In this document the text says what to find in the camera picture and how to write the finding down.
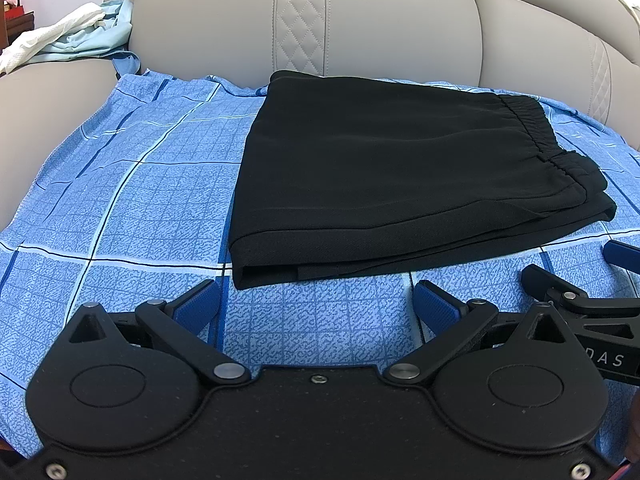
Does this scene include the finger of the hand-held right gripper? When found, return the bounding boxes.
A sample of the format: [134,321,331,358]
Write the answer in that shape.
[520,263,640,343]
[602,239,640,270]

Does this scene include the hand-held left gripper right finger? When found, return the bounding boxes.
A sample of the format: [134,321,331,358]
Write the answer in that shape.
[384,280,567,387]

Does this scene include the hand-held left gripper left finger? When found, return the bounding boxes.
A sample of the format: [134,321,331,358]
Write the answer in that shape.
[67,279,252,387]

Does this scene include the black pants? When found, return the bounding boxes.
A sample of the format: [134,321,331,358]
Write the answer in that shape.
[229,70,619,291]

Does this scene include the blue checked bed sheet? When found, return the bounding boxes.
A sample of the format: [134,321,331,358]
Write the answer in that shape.
[0,71,640,461]

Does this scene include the beige leather sofa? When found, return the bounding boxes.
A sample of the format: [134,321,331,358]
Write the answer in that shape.
[0,0,640,241]

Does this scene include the light blue cloth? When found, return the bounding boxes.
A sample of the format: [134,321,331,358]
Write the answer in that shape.
[27,0,145,77]

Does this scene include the white cloth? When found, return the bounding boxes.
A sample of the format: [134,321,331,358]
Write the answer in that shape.
[0,2,110,76]

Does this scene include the dark wooden cabinet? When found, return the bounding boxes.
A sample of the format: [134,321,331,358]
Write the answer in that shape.
[0,10,37,55]

